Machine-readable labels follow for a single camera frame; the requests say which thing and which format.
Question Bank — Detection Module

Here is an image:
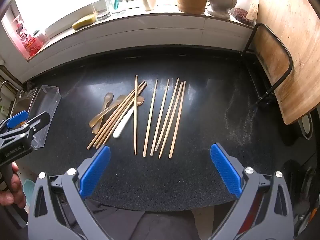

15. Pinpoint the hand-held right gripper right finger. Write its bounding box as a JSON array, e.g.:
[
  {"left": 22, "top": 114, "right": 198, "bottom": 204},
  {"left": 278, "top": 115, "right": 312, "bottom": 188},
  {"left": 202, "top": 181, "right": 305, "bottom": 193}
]
[{"left": 209, "top": 143, "right": 294, "bottom": 240}]

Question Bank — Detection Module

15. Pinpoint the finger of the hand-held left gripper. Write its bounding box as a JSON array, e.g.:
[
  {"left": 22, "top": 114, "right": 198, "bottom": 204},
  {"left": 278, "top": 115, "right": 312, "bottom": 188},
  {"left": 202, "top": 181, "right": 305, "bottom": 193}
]
[
  {"left": 0, "top": 110, "right": 29, "bottom": 133},
  {"left": 0, "top": 111, "right": 51, "bottom": 146}
]

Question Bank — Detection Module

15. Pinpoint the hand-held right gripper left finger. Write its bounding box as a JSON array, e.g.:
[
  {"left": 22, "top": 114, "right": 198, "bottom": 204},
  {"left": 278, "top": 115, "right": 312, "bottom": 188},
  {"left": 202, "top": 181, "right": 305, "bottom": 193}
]
[{"left": 27, "top": 145, "right": 112, "bottom": 240}]

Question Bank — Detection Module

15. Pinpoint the clear plastic container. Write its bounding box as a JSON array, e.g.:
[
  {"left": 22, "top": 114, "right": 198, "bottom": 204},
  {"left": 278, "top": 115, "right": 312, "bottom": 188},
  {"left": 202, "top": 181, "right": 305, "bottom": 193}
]
[{"left": 25, "top": 85, "right": 62, "bottom": 151}]

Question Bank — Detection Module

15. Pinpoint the brown translucent spoon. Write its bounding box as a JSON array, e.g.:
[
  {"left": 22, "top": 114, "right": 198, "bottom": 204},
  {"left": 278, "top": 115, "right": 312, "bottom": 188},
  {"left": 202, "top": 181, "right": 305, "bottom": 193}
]
[
  {"left": 92, "top": 94, "right": 125, "bottom": 134},
  {"left": 89, "top": 92, "right": 114, "bottom": 128}
]

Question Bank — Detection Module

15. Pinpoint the brown wooden chopstick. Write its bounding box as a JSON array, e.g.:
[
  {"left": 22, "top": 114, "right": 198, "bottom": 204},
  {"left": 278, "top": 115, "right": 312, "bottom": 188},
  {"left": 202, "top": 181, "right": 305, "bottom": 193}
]
[
  {"left": 100, "top": 97, "right": 137, "bottom": 147},
  {"left": 96, "top": 90, "right": 140, "bottom": 148},
  {"left": 87, "top": 80, "right": 146, "bottom": 150},
  {"left": 92, "top": 83, "right": 148, "bottom": 148}
]

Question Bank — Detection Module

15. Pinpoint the white handled brown spoon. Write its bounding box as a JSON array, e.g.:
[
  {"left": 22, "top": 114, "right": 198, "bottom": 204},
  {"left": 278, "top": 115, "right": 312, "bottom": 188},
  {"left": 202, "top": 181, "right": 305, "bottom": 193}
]
[{"left": 112, "top": 96, "right": 145, "bottom": 138}]

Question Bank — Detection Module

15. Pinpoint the person's left hand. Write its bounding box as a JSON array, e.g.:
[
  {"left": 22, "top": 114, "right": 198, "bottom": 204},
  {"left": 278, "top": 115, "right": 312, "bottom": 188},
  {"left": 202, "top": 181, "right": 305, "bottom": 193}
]
[{"left": 0, "top": 161, "right": 27, "bottom": 208}]

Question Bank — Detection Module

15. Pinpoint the steel sink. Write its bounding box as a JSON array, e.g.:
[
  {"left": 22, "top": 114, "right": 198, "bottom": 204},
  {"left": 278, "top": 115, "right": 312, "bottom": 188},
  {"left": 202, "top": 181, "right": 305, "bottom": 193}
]
[{"left": 7, "top": 87, "right": 38, "bottom": 120}]

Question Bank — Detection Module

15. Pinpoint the metal faucet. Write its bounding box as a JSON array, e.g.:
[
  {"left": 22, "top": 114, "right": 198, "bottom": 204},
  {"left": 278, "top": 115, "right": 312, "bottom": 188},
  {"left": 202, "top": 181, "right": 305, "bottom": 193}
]
[{"left": 0, "top": 81, "right": 13, "bottom": 98}]

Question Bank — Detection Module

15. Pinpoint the teal cup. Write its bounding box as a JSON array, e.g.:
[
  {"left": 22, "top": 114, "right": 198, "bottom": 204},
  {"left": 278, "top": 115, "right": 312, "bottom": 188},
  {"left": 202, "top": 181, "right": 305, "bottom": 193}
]
[{"left": 23, "top": 179, "right": 36, "bottom": 205}]

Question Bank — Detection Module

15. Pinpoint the red soap pump bottle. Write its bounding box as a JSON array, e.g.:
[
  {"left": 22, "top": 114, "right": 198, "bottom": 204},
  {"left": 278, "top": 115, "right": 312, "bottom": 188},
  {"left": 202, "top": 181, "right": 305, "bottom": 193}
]
[{"left": 11, "top": 15, "right": 33, "bottom": 55}]

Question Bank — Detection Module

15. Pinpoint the red jar with dark lid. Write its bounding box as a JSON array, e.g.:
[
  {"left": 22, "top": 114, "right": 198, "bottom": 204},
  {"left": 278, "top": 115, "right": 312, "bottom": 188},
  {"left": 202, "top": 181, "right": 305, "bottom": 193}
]
[{"left": 31, "top": 29, "right": 49, "bottom": 53}]

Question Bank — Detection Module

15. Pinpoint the white plate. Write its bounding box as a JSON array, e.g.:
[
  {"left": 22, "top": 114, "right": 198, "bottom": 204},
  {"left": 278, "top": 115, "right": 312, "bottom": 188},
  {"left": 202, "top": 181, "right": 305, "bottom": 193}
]
[{"left": 297, "top": 112, "right": 314, "bottom": 140}]

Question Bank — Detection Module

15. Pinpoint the yellow sponge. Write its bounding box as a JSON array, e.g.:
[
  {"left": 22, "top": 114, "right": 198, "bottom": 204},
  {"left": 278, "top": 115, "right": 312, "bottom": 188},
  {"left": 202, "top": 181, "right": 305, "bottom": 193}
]
[{"left": 72, "top": 14, "right": 97, "bottom": 30}]

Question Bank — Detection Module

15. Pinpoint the black metal rack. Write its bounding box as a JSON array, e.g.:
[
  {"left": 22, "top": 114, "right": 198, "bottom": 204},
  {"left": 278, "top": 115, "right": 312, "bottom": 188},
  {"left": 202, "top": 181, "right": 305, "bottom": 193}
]
[{"left": 240, "top": 23, "right": 293, "bottom": 108}]

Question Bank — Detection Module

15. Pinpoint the clear drinking glass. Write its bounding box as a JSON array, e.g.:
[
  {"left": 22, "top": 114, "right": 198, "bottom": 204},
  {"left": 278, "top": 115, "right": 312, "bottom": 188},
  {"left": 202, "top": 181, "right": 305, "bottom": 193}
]
[{"left": 91, "top": 0, "right": 112, "bottom": 22}]

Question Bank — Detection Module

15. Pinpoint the wooden cutting board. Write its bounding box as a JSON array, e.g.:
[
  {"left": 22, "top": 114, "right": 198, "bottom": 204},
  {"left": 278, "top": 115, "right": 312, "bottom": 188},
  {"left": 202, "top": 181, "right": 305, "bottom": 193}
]
[{"left": 252, "top": 0, "right": 320, "bottom": 125}]

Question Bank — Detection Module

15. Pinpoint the white stone mortar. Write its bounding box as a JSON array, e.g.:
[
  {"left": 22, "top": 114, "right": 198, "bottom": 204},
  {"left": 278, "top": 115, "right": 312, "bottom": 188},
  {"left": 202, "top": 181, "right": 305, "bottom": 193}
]
[{"left": 206, "top": 0, "right": 237, "bottom": 20}]

